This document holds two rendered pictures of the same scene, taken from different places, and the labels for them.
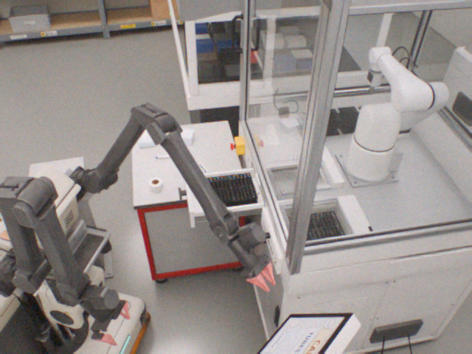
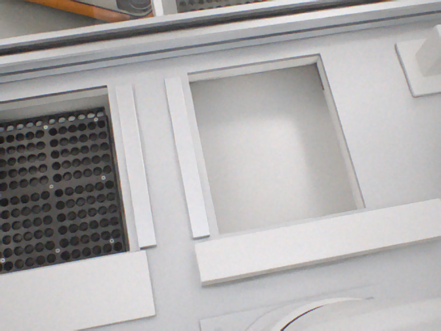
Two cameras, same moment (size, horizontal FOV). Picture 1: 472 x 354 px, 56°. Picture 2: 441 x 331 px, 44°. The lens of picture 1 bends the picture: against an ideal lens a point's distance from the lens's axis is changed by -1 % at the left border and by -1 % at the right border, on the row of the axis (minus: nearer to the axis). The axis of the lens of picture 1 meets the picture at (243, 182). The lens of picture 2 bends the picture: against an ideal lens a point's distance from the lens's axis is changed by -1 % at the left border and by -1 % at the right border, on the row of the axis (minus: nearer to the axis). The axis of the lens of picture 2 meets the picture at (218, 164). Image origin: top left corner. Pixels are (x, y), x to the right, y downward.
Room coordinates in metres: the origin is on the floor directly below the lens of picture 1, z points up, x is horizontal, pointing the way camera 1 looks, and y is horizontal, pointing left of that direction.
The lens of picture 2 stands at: (1.45, -0.55, 1.63)
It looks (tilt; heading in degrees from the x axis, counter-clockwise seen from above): 70 degrees down; 85
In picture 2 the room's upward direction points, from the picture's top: 7 degrees clockwise
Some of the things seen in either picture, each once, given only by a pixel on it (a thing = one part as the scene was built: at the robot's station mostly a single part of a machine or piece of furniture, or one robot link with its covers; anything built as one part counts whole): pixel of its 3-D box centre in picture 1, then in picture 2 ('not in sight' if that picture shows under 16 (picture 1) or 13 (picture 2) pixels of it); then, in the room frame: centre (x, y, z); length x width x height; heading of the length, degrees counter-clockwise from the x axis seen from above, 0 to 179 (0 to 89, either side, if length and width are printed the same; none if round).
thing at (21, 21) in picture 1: (30, 18); not in sight; (4.78, 2.43, 0.22); 0.40 x 0.30 x 0.17; 106
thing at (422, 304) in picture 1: (337, 243); not in sight; (1.56, -0.54, 0.40); 1.03 x 0.95 x 0.80; 12
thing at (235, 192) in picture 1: (231, 192); not in sight; (1.48, 0.06, 0.87); 0.22 x 0.18 x 0.06; 102
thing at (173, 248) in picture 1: (189, 205); not in sight; (1.84, 0.32, 0.38); 0.62 x 0.58 x 0.76; 12
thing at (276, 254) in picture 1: (271, 239); not in sight; (1.20, -0.13, 0.87); 0.29 x 0.02 x 0.11; 12
